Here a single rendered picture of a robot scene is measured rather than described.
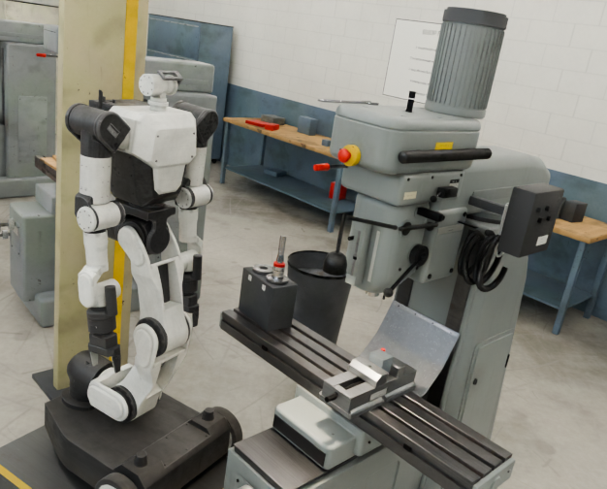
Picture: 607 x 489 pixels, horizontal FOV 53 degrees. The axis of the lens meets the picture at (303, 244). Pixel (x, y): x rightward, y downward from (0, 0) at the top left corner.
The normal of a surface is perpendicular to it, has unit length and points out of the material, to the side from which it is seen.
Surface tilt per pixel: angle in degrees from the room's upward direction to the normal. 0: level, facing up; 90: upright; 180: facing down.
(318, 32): 90
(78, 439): 0
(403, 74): 90
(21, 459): 0
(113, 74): 90
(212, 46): 90
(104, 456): 0
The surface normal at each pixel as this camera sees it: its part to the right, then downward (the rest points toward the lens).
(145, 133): 0.23, 0.27
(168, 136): 0.83, 0.29
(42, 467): 0.14, -0.93
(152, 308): -0.53, 0.20
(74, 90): 0.68, 0.33
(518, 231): -0.72, 0.12
